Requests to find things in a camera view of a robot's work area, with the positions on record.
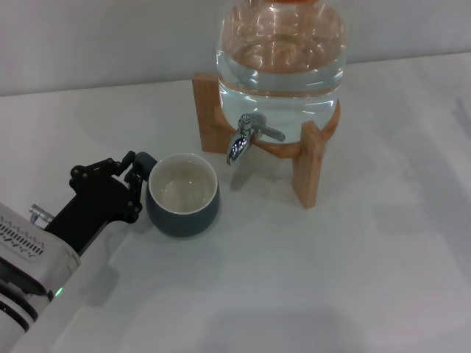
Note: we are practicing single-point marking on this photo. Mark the clear glass water dispenser jar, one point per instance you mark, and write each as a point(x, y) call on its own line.
point(279, 92)

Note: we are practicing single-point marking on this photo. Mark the white vented wrist camera box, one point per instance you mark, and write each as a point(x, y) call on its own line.
point(33, 250)

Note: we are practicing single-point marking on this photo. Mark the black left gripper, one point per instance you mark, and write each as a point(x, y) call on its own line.
point(92, 213)

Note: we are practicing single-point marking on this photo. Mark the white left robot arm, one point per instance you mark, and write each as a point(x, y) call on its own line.
point(14, 320)

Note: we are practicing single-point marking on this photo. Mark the black cup with white inside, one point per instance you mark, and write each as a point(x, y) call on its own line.
point(184, 224)

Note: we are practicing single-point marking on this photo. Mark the chrome faucet with lever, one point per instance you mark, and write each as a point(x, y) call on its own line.
point(239, 145)

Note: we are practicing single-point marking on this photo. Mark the silver eye bolt fitting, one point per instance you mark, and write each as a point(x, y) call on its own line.
point(40, 214)

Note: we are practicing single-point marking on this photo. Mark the wooden dispenser stand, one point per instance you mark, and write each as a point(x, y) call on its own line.
point(206, 110)

